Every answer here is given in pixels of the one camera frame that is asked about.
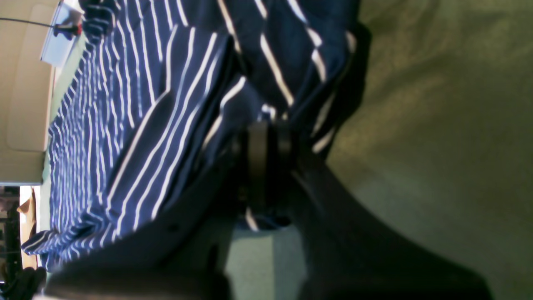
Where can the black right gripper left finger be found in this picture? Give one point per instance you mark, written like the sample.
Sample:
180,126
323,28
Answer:
182,254

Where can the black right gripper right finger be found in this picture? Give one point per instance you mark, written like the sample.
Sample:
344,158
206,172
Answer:
349,253

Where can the navy white striped T-shirt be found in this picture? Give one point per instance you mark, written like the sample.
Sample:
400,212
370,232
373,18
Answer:
162,85

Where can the light green table cloth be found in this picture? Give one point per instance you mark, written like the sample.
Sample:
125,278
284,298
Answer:
438,138

